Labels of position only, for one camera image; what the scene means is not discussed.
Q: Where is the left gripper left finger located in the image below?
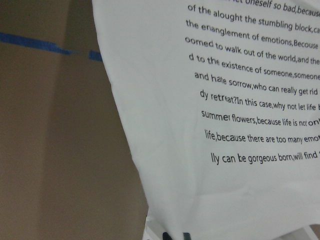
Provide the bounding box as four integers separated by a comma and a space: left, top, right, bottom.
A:
162, 232, 172, 240

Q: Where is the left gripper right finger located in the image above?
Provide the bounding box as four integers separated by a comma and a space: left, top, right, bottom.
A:
183, 232, 191, 240

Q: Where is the white printed t-shirt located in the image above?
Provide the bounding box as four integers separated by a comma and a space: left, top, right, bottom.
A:
92, 0, 320, 240

